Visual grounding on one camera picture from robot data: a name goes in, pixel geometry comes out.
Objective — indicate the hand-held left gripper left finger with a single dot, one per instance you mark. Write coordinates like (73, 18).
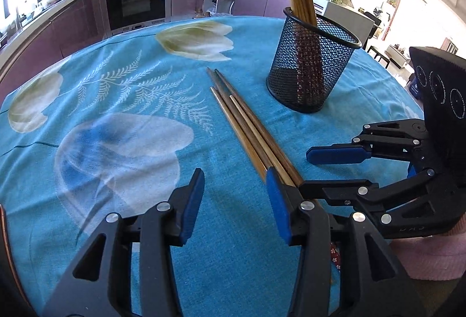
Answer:
(191, 207)

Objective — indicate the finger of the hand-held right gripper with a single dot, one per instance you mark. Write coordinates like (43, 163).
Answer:
(335, 155)
(338, 193)

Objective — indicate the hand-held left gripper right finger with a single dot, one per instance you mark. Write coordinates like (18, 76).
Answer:
(278, 204)

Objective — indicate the brown wooden chopstick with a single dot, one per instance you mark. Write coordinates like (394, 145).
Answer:
(262, 141)
(225, 96)
(236, 126)
(255, 120)

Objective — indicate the black mesh utensil holder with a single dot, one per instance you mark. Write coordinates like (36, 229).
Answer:
(309, 76)

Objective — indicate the person's right forearm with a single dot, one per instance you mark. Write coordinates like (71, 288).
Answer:
(429, 258)

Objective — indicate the blue floral tablecloth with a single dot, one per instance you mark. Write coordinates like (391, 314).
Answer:
(127, 156)

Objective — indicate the black stool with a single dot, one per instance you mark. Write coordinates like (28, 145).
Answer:
(378, 54)

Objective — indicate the black chair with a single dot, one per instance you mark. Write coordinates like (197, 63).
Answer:
(373, 19)

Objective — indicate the black built-in oven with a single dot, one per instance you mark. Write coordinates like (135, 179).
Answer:
(138, 3)

